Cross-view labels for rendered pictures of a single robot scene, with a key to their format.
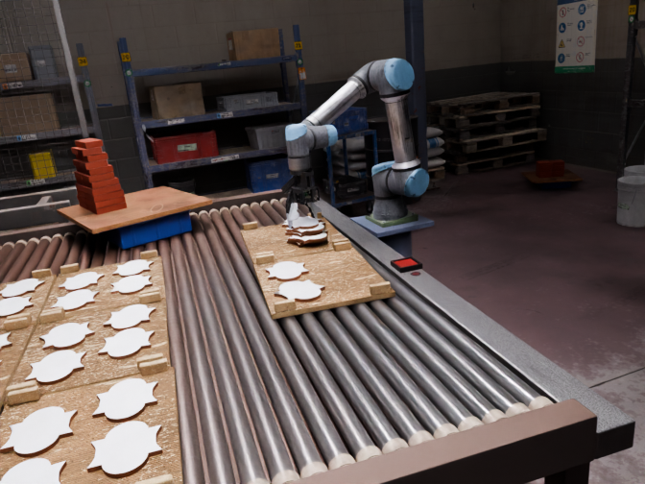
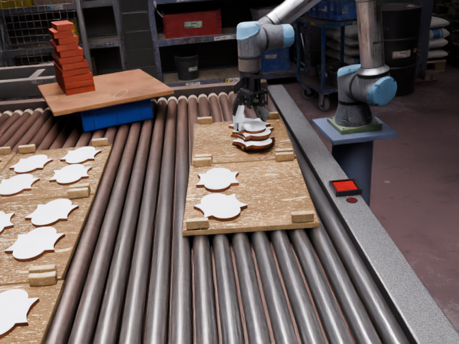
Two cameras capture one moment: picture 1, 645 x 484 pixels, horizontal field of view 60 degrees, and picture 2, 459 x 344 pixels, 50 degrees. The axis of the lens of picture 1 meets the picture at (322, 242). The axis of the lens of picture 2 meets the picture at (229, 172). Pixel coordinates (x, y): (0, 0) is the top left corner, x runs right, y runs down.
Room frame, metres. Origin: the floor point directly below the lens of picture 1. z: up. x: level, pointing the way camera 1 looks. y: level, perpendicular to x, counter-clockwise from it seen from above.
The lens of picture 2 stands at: (0.31, -0.21, 1.59)
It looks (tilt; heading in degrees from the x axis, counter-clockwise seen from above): 25 degrees down; 12
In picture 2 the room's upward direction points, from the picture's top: 4 degrees counter-clockwise
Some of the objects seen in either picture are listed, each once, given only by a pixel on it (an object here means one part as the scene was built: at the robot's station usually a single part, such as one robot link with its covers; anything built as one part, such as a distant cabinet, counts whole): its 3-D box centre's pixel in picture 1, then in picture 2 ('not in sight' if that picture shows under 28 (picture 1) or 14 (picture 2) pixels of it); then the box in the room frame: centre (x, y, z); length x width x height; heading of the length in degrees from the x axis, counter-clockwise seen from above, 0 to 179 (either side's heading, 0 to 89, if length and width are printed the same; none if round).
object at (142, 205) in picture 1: (132, 206); (102, 89); (2.34, 0.80, 1.03); 0.50 x 0.50 x 0.02; 37
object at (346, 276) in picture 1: (318, 278); (246, 192); (1.58, 0.02, 0.93); 0.41 x 0.35 x 0.02; 12
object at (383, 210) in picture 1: (389, 204); (353, 109); (2.31, -0.30, 0.94); 0.15 x 0.15 x 0.10
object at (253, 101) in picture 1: (247, 101); not in sight; (6.34, 0.68, 1.16); 0.60 x 0.40 x 0.15; 112
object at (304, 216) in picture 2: (379, 288); (302, 216); (1.41, -0.15, 0.95); 0.06 x 0.02 x 0.03; 102
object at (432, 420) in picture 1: (307, 270); (244, 178); (1.73, 0.06, 0.90); 1.95 x 0.05 x 0.05; 16
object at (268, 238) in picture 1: (293, 239); (240, 140); (1.99, 0.11, 0.93); 0.41 x 0.35 x 0.02; 13
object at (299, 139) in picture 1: (298, 140); (249, 40); (1.93, 0.05, 1.30); 0.09 x 0.08 x 0.11; 124
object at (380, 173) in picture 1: (387, 178); (353, 82); (2.31, -0.30, 1.06); 0.13 x 0.12 x 0.14; 34
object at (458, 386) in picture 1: (335, 264); (274, 175); (1.76, -0.04, 0.90); 1.95 x 0.05 x 0.05; 16
